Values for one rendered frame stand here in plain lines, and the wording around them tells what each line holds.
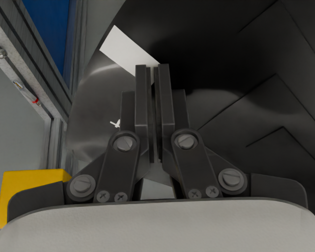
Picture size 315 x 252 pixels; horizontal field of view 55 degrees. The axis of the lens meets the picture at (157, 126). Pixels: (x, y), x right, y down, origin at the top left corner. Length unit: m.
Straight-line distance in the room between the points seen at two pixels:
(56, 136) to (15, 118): 0.57
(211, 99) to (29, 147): 0.99
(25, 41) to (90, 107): 0.32
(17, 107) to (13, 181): 0.68
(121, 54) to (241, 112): 0.07
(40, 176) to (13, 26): 0.23
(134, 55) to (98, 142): 0.08
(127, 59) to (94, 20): 1.19
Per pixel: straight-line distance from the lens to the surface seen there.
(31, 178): 0.54
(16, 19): 0.48
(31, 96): 0.55
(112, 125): 0.19
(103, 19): 1.35
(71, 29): 0.80
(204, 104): 0.16
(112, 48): 0.16
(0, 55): 0.46
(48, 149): 0.62
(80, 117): 0.20
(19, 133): 1.16
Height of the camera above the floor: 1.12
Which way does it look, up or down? 23 degrees down
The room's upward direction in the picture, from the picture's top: 177 degrees clockwise
